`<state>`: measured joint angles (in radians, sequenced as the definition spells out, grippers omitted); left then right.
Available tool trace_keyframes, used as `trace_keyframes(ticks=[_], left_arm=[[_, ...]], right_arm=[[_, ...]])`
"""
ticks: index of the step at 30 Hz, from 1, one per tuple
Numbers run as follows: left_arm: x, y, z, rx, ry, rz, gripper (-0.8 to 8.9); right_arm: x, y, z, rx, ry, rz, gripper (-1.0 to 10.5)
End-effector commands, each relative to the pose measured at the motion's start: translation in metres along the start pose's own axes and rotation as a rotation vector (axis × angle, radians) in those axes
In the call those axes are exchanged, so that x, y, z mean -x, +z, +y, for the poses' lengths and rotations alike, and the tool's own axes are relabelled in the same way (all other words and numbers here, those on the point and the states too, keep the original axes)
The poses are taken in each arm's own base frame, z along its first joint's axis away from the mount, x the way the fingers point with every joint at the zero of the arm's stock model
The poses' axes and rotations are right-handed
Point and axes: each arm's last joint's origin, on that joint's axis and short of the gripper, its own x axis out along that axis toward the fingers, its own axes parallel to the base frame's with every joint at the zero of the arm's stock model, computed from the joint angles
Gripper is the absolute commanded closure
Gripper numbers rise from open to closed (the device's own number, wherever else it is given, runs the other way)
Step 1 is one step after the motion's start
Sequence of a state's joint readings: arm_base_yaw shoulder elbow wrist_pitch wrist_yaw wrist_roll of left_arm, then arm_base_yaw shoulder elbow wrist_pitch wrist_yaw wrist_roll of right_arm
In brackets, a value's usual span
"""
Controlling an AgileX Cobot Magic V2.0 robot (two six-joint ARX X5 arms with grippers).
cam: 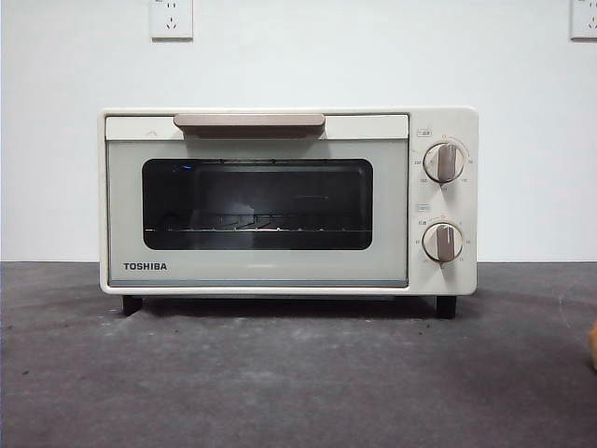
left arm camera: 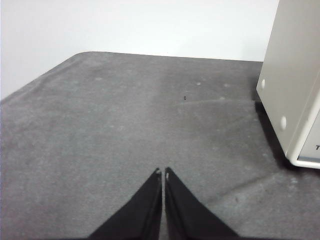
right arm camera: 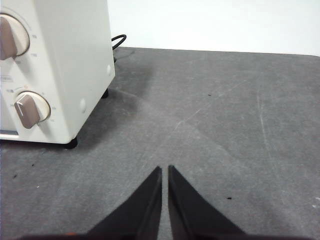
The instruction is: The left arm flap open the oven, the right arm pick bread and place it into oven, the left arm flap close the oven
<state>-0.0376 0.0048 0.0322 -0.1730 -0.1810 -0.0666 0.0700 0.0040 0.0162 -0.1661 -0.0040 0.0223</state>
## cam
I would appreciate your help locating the golden bread roll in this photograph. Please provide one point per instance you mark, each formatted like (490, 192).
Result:
(593, 347)

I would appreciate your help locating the cream oven knob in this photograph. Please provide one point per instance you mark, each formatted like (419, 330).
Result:
(443, 242)
(444, 162)

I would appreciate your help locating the black oven foot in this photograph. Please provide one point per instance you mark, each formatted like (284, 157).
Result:
(446, 308)
(132, 306)

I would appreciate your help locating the cream Toshiba toaster oven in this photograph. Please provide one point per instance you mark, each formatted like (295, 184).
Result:
(459, 126)

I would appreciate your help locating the white wall socket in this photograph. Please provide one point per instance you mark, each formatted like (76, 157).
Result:
(585, 21)
(171, 21)

